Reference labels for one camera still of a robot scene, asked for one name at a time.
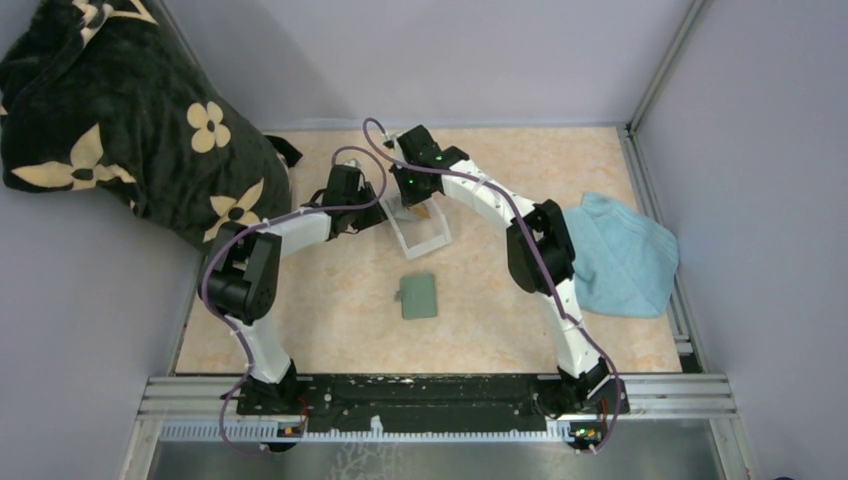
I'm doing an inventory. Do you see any yellow credit card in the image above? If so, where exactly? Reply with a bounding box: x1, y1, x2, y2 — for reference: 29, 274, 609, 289
409, 204, 431, 219

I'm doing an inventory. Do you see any translucent white plastic bin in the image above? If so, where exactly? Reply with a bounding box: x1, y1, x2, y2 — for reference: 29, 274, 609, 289
379, 191, 452, 260

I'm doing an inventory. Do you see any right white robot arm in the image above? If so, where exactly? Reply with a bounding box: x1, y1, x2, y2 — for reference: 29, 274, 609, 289
384, 125, 624, 414

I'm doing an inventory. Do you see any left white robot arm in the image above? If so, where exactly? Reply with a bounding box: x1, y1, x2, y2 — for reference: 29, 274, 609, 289
198, 160, 383, 416

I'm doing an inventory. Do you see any light blue towel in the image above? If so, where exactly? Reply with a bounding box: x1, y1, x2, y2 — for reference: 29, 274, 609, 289
564, 192, 680, 318

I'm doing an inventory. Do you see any black floral blanket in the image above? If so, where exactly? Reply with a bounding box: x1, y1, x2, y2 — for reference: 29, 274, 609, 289
1, 1, 299, 250

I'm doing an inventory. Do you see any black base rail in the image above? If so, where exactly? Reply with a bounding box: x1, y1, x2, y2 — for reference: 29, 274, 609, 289
261, 374, 630, 434

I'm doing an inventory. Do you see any aluminium frame rail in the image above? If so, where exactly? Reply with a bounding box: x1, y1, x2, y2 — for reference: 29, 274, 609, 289
138, 374, 737, 445

